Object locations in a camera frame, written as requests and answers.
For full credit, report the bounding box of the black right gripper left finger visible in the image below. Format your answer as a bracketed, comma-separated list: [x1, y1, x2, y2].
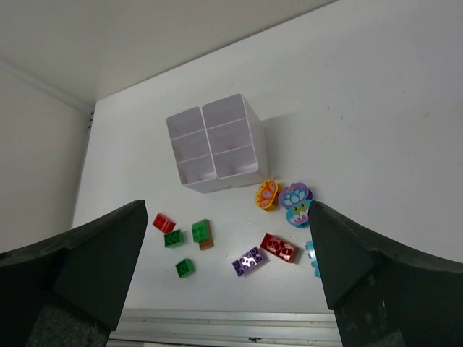
[1, 200, 148, 346]

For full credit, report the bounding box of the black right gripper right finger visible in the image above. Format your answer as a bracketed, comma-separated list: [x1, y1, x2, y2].
[309, 201, 462, 346]

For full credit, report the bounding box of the red rectangular brick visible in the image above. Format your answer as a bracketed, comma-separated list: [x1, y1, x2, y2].
[260, 233, 299, 263]

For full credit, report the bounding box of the small red curved brick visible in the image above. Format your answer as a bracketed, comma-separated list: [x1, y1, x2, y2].
[153, 213, 176, 234]

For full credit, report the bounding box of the green square brick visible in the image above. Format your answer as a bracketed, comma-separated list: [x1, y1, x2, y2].
[163, 229, 184, 248]
[175, 258, 195, 278]

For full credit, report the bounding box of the teal and yellow brick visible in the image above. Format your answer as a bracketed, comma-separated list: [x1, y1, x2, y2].
[305, 240, 320, 278]

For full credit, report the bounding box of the teal frog block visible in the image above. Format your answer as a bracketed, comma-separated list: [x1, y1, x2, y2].
[286, 199, 312, 228]

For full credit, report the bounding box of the purple rectangular brick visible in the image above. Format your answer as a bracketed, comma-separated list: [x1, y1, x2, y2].
[231, 247, 266, 277]

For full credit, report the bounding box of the purple lotus block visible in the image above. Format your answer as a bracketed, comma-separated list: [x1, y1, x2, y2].
[279, 182, 313, 210]

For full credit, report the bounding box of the orange butterfly block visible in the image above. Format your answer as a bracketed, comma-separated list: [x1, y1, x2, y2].
[255, 179, 281, 212]

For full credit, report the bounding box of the white left divided container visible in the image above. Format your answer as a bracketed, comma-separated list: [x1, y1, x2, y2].
[166, 106, 230, 193]

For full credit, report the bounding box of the white divided container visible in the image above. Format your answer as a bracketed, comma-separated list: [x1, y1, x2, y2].
[202, 94, 269, 187]
[166, 106, 230, 193]

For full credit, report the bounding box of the white right divided container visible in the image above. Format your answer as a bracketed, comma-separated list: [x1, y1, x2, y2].
[202, 94, 269, 187]

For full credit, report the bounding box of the aluminium rail frame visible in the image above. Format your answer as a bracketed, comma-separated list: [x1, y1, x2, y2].
[110, 309, 342, 346]

